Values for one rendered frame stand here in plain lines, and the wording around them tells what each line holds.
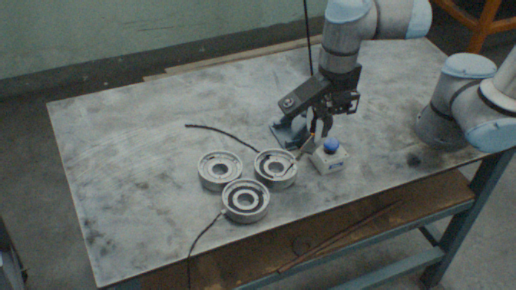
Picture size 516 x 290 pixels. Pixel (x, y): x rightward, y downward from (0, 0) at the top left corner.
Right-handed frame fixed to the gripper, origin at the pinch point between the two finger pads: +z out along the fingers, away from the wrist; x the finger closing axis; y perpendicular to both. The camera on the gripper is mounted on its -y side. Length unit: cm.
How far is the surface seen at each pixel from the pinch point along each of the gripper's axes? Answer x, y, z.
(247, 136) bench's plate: 18.1, -8.0, 13.1
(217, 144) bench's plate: 17.9, -16.3, 13.1
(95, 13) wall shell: 163, -27, 55
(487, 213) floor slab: 17, 107, 93
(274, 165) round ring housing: 5.2, -6.1, 11.6
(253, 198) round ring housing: -3.5, -15.2, 10.6
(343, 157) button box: -0.4, 9.3, 8.7
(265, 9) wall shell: 167, 65, 70
